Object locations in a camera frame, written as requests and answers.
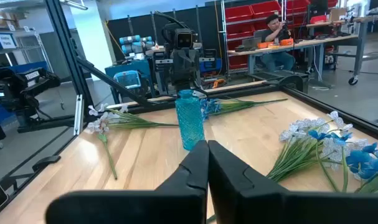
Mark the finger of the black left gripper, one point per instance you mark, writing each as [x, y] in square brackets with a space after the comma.
[189, 74]
[182, 74]

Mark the red storage bin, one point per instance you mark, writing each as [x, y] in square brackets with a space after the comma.
[265, 8]
[238, 30]
[238, 13]

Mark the teal glass vase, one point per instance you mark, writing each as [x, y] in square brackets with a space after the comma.
[190, 124]

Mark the grey rolling workbench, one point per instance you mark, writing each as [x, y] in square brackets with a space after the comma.
[359, 46]

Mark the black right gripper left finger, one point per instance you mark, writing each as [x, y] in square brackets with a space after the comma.
[129, 208]

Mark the white metal bracket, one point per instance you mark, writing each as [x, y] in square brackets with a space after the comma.
[78, 115]

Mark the blue equipment cart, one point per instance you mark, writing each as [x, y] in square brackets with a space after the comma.
[145, 71]

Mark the cardboard box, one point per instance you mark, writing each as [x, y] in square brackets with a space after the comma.
[338, 15]

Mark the blue artificial flower bunch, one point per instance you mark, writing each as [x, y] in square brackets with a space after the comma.
[363, 161]
[210, 107]

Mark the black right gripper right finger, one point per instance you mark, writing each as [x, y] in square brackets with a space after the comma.
[269, 208]

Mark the orange tool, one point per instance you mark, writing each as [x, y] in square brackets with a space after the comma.
[219, 83]

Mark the person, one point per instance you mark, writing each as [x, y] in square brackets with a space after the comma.
[277, 34]

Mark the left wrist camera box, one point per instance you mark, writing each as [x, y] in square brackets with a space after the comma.
[184, 39]

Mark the black clamp tab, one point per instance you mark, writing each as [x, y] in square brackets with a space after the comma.
[47, 161]

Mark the blue bin with white label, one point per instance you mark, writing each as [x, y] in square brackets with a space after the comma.
[5, 40]

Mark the black divider panel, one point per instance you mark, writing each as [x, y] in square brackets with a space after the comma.
[139, 25]

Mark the white artificial flower bunch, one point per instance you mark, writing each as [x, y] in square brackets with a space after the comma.
[300, 127]
[139, 124]

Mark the orange tool case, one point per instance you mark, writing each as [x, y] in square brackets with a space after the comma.
[268, 45]
[287, 42]

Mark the black corner bracket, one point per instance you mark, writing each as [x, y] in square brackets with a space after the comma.
[291, 82]

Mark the wooden top workbench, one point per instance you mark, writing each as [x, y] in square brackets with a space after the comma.
[316, 41]

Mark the metal shelf rack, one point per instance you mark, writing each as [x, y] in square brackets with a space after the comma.
[223, 31]

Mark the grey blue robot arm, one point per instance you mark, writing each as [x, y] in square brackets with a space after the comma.
[131, 40]

